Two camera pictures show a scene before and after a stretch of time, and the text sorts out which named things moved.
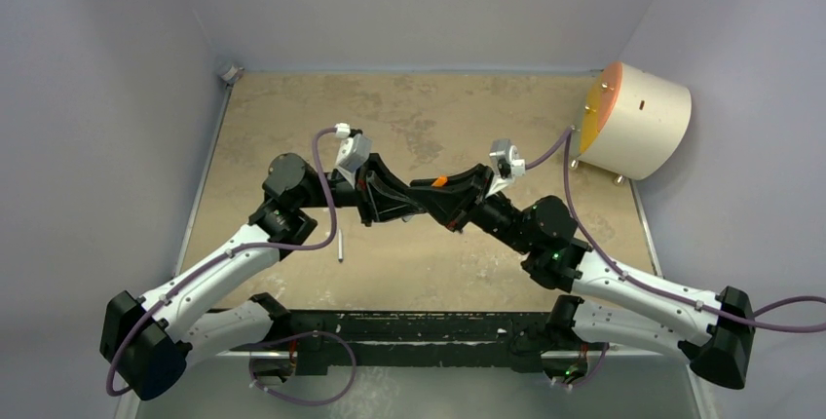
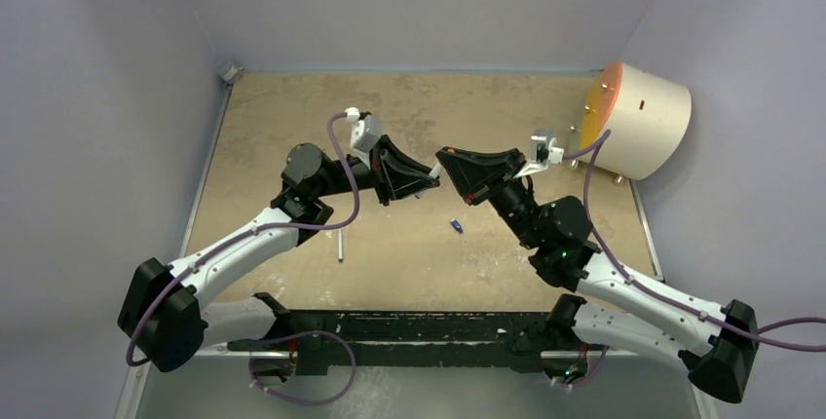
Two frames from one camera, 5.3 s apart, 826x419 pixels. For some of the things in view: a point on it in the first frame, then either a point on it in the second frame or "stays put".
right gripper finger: x=443 y=204 to x=472 y=183
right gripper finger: x=454 y=183 to x=482 y=161
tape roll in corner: x=232 y=75 stays put
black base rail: x=325 y=339 stays put
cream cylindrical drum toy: x=633 y=125 stays put
